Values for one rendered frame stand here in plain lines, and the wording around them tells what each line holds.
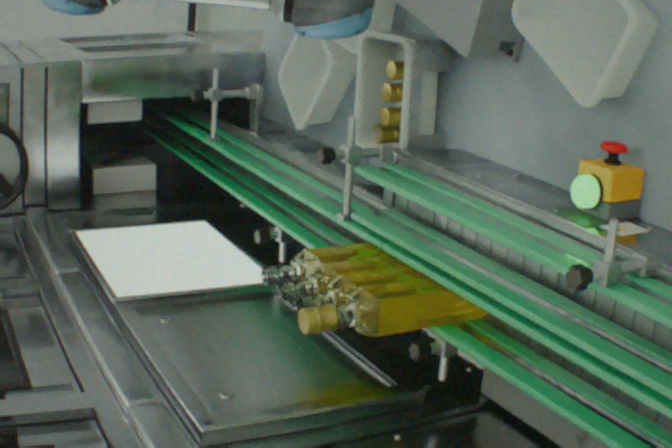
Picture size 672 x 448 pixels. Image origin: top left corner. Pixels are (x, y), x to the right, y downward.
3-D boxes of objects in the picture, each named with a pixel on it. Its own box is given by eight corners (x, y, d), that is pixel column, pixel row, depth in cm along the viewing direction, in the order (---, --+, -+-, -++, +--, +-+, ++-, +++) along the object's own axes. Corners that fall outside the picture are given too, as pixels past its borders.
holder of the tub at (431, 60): (392, 172, 172) (357, 175, 168) (401, 31, 165) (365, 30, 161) (442, 195, 157) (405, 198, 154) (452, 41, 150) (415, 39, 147)
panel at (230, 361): (208, 230, 200) (68, 242, 184) (209, 217, 199) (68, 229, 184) (424, 406, 123) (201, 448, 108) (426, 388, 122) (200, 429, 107)
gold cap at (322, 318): (341, 329, 114) (311, 333, 112) (330, 331, 117) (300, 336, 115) (337, 302, 115) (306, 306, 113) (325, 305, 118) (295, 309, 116)
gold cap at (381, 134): (378, 120, 163) (398, 120, 165) (369, 130, 166) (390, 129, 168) (383, 138, 162) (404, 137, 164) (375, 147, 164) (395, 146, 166)
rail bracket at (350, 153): (379, 213, 150) (312, 219, 145) (386, 114, 146) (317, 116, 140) (388, 218, 148) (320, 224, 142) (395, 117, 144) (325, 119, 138)
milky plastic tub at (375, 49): (392, 145, 170) (351, 147, 166) (398, 30, 165) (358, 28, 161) (443, 166, 156) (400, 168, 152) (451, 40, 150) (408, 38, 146)
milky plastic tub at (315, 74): (310, 75, 203) (275, 76, 199) (343, 7, 187) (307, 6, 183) (334, 134, 195) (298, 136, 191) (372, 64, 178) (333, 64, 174)
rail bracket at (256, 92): (277, 135, 210) (187, 141, 200) (281, 65, 206) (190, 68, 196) (286, 139, 206) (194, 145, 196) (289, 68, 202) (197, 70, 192)
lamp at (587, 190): (579, 202, 114) (564, 204, 113) (583, 170, 113) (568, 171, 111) (601, 211, 110) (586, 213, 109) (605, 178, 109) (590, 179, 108)
